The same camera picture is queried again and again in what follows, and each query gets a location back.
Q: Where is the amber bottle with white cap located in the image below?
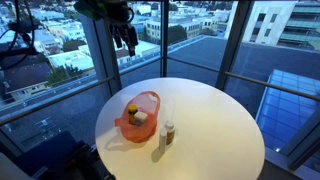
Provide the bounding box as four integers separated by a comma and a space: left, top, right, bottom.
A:
165, 121, 176, 146

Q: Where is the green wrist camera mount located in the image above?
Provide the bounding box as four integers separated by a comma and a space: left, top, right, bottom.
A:
73, 0, 108, 20

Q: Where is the round white table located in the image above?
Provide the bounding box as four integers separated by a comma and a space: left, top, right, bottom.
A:
94, 77, 266, 180

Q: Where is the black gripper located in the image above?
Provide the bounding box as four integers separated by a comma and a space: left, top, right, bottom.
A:
105, 0, 140, 57

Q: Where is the blue and white container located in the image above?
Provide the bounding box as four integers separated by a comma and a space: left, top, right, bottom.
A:
133, 110, 149, 127

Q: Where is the tall white plastic bottle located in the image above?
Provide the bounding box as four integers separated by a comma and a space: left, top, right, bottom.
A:
158, 126, 168, 155

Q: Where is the orange plastic bag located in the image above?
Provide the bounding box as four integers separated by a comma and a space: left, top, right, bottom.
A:
114, 91, 161, 144

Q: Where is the metal window railing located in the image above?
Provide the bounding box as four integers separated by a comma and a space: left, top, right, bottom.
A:
0, 55, 320, 128

